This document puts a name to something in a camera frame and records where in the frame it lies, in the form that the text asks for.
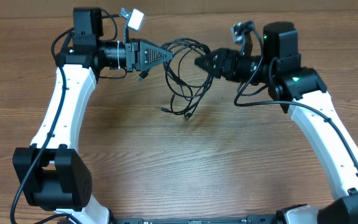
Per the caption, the black cable silver plug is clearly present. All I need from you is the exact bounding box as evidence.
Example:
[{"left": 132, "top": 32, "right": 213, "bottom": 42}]
[{"left": 161, "top": 40, "right": 213, "bottom": 120}]

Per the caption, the black USB cable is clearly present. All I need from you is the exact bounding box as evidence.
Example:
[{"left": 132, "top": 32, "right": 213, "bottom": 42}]
[{"left": 136, "top": 37, "right": 213, "bottom": 94}]

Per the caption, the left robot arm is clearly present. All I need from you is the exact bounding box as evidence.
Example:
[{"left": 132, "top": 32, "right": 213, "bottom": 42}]
[{"left": 12, "top": 7, "right": 173, "bottom": 223}]

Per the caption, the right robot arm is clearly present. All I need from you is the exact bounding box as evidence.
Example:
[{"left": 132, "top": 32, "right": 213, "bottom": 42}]
[{"left": 195, "top": 21, "right": 358, "bottom": 223}]

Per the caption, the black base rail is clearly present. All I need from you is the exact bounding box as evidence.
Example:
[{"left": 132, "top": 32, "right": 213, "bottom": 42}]
[{"left": 109, "top": 214, "right": 286, "bottom": 224}]

